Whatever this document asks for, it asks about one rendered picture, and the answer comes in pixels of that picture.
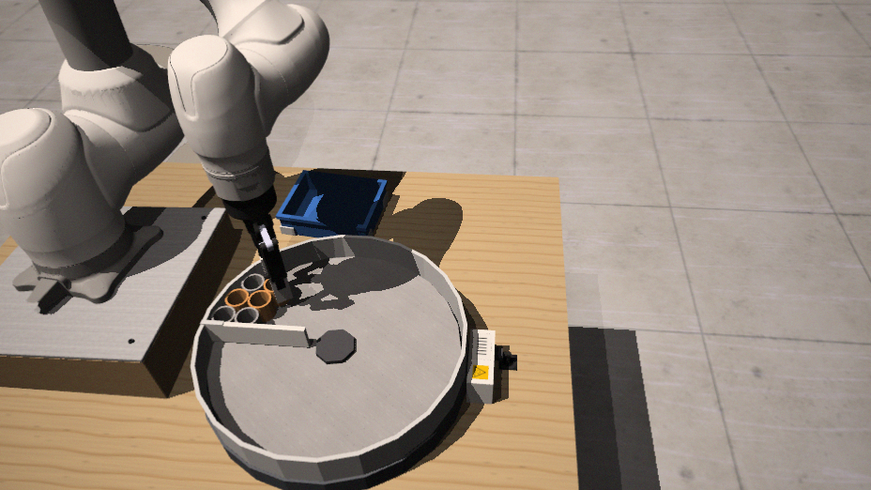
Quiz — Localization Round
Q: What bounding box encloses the bronze bushing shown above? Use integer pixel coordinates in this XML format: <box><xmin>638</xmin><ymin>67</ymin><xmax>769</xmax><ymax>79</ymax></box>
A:
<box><xmin>264</xmin><ymin>279</ymin><xmax>290</xmax><ymax>307</ymax></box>
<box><xmin>248</xmin><ymin>290</ymin><xmax>276</xmax><ymax>322</ymax></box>
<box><xmin>225</xmin><ymin>288</ymin><xmax>249</xmax><ymax>312</ymax></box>

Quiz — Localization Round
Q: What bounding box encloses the grey metal bushing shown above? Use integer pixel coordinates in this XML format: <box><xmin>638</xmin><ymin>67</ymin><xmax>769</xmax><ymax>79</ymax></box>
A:
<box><xmin>211</xmin><ymin>306</ymin><xmax>236</xmax><ymax>322</ymax></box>
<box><xmin>235</xmin><ymin>307</ymin><xmax>263</xmax><ymax>324</ymax></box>
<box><xmin>241</xmin><ymin>274</ymin><xmax>265</xmax><ymax>295</ymax></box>

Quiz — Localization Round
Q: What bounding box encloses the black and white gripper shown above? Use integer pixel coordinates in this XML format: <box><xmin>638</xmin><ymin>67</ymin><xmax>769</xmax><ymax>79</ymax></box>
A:
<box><xmin>222</xmin><ymin>185</ymin><xmax>293</xmax><ymax>304</ymax></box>

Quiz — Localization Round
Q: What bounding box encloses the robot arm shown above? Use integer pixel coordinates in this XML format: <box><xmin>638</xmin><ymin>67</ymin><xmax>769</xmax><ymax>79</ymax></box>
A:
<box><xmin>0</xmin><ymin>0</ymin><xmax>329</xmax><ymax>311</ymax></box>

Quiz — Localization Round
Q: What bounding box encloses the blue plastic crate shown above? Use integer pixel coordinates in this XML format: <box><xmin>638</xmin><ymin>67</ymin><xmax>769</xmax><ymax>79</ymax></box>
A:
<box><xmin>276</xmin><ymin>170</ymin><xmax>389</xmax><ymax>237</ymax></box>

